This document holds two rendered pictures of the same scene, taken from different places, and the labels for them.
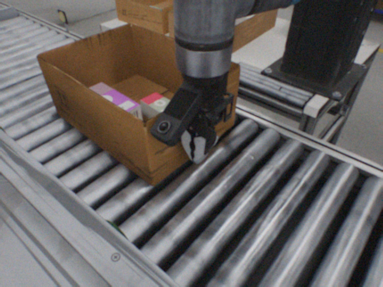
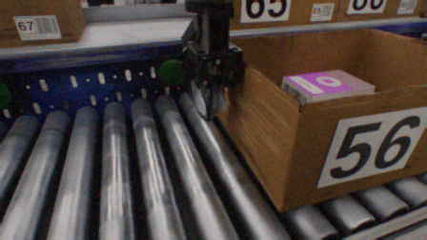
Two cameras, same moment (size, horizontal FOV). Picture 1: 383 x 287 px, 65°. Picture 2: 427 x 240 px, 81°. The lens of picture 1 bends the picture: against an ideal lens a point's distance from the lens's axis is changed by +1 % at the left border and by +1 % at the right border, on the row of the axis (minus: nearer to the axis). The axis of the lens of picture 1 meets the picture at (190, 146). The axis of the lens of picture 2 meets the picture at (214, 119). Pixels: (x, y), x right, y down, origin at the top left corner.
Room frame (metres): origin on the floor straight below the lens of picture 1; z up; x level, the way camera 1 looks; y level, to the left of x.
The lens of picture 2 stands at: (0.66, -0.36, 1.04)
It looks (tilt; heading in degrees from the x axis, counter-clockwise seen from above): 31 degrees down; 120
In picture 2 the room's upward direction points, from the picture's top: straight up
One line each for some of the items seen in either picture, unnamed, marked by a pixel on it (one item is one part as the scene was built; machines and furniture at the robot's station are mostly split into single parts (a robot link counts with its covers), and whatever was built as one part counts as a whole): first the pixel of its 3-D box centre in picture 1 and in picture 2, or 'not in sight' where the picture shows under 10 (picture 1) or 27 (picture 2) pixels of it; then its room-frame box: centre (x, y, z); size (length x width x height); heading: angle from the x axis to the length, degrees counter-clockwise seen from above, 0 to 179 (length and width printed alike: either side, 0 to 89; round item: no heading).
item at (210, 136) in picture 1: (204, 134); (194, 76); (0.42, -0.02, 0.88); 0.05 x 0.02 x 0.09; 50
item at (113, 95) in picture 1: (105, 113); (323, 95); (0.61, 0.22, 0.79); 0.16 x 0.11 x 0.07; 48
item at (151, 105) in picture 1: (161, 110); not in sight; (0.64, 0.08, 0.78); 0.10 x 0.06 x 0.05; 46
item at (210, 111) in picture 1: (204, 97); (211, 44); (0.45, -0.02, 0.94); 0.09 x 0.08 x 0.12; 140
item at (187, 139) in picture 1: (195, 138); (218, 102); (0.46, -0.01, 0.84); 0.06 x 0.03 x 0.09; 140
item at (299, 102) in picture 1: (263, 87); not in sight; (0.82, -0.23, 0.74); 0.28 x 0.02 x 0.02; 49
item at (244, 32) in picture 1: (224, 19); not in sight; (1.25, -0.14, 0.80); 0.38 x 0.28 x 0.10; 141
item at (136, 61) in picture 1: (140, 91); (337, 96); (0.64, 0.13, 0.83); 0.39 x 0.29 x 0.17; 48
